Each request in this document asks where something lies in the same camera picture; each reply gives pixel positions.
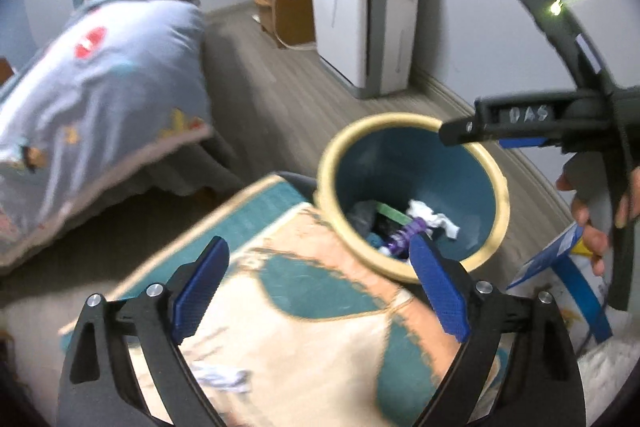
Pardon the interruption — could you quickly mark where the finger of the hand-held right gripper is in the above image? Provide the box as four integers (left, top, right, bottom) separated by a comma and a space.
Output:
438, 90, 577, 151

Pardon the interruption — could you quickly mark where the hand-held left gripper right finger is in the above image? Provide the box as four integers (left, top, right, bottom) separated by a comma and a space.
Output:
408, 234, 587, 427

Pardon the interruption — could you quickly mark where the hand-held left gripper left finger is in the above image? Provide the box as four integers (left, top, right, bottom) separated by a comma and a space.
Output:
56, 235, 231, 427

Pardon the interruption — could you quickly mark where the purple snack wrapper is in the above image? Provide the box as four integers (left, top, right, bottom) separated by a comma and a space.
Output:
382, 217, 431, 259

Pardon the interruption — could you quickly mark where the teal bin with yellow rim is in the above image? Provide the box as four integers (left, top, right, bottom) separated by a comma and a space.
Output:
316, 112, 511, 284

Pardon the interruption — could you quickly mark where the person's right hand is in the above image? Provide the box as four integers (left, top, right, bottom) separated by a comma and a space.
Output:
555, 157, 640, 278

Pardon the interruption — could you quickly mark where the crumpled white tissue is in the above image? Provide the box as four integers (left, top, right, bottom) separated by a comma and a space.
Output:
405, 199, 460, 241

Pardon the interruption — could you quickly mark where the green paper strip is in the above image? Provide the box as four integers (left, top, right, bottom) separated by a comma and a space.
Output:
375, 201, 414, 226

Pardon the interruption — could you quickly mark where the white flat packet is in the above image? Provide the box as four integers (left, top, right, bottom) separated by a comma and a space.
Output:
192, 361, 252, 396

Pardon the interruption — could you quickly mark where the grey plastic bag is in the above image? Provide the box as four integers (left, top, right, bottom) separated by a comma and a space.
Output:
347, 200, 377, 234

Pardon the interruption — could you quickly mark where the teal and orange patterned rug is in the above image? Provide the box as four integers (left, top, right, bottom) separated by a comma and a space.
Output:
57, 174, 506, 427

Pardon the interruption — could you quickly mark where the blue fruit print carton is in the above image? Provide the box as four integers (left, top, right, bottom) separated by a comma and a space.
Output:
506, 222, 614, 349

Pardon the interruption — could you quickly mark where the white fluffy mat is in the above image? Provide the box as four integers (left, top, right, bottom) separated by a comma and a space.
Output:
574, 336, 633, 427

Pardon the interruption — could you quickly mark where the white air purifier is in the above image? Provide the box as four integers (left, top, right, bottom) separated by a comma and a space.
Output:
307, 0, 421, 100

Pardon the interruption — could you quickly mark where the printed blue blanket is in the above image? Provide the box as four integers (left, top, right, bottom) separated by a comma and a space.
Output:
0, 0, 214, 274

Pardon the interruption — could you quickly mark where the wooden cabinet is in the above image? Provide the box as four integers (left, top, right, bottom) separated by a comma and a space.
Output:
250, 0, 317, 49

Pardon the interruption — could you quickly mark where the white cable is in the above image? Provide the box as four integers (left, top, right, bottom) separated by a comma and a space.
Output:
271, 0, 319, 53

